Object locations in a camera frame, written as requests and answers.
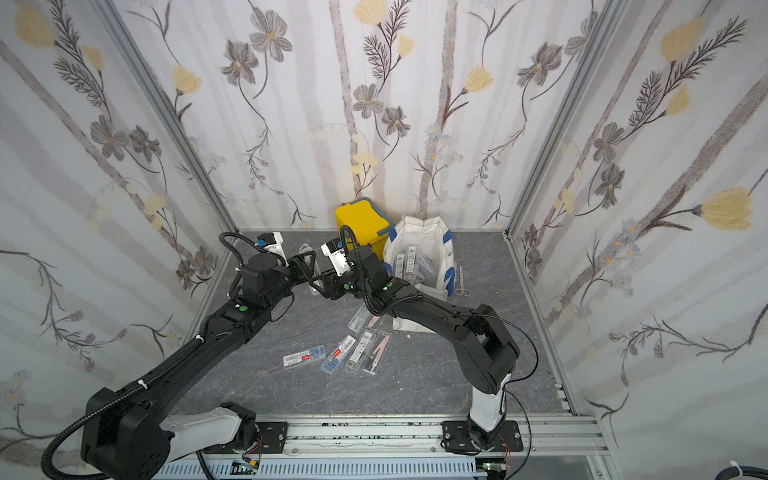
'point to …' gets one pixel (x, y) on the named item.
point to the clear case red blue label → (333, 360)
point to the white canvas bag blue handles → (420, 250)
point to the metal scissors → (462, 291)
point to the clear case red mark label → (317, 353)
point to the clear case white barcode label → (354, 362)
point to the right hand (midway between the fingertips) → (317, 275)
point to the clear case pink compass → (382, 342)
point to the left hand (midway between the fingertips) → (313, 252)
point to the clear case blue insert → (360, 318)
